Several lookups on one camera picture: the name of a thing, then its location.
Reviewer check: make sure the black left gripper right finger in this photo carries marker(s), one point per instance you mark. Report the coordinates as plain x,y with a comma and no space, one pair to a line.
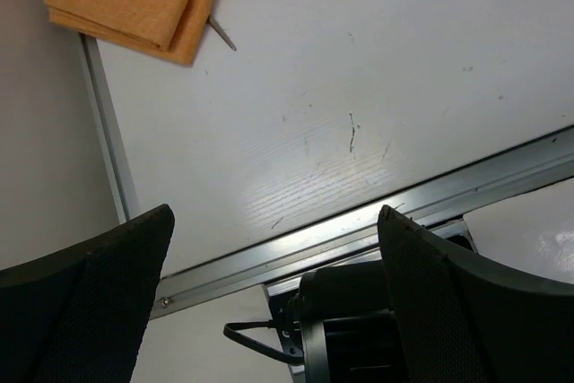
466,318

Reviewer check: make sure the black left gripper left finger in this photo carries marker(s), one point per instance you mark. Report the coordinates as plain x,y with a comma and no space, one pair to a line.
79,314

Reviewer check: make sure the silver fork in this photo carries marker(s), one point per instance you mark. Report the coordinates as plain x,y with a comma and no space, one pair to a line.
221,32

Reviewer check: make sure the aluminium table edge rail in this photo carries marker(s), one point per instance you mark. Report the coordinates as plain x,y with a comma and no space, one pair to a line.
540,163

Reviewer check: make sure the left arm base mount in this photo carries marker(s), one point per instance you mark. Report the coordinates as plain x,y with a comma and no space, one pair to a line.
362,345

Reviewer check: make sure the aluminium left side rail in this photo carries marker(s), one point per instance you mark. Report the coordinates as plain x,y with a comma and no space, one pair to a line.
120,178

